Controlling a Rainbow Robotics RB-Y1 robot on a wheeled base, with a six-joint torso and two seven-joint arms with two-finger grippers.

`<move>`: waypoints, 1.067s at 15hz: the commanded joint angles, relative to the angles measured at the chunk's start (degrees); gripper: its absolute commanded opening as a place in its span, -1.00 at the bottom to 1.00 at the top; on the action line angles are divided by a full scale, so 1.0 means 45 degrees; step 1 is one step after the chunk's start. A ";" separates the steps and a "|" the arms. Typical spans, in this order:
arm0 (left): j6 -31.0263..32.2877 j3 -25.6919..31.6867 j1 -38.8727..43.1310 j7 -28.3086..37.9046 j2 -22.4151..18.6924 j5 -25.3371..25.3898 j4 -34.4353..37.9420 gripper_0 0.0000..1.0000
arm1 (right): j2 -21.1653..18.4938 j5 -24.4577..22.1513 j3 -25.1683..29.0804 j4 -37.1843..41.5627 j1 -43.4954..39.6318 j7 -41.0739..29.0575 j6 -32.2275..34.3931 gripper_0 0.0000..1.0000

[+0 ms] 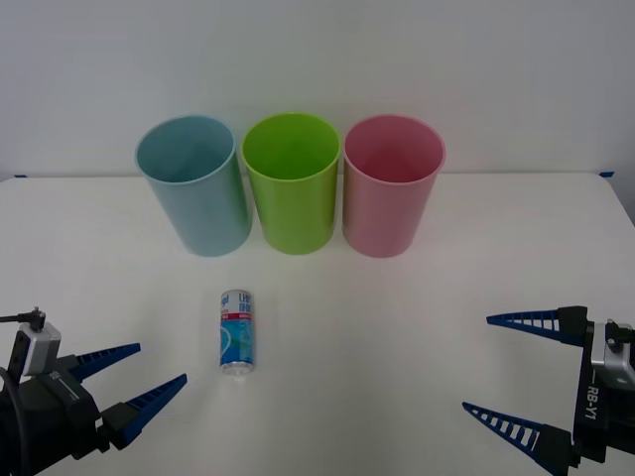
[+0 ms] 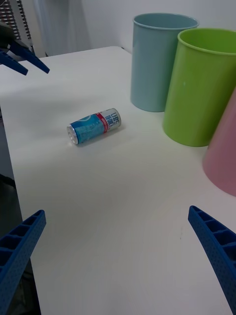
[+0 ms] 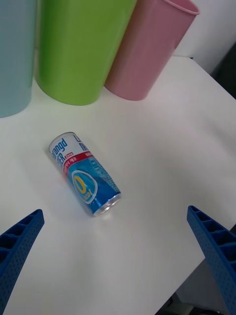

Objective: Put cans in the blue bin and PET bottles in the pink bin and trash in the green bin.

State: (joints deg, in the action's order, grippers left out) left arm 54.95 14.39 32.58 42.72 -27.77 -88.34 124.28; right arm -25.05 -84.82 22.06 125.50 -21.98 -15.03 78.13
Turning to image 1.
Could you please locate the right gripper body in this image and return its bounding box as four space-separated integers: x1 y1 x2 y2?
572 321 611 463

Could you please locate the white and blue drink can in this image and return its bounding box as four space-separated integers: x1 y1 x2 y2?
216 288 257 379

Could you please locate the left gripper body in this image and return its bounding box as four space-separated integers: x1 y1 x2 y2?
13 371 109 476

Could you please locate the pink plastic bin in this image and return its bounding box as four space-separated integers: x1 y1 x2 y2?
340 113 447 259

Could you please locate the pale blue plastic bin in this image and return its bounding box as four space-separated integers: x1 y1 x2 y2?
133 113 254 258

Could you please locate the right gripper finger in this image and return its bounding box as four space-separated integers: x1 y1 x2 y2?
461 402 579 476
485 305 592 349

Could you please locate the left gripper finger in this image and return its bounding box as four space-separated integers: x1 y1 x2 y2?
57 342 142 384
98 373 190 450

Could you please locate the green plastic bin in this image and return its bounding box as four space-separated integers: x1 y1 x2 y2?
239 112 342 256

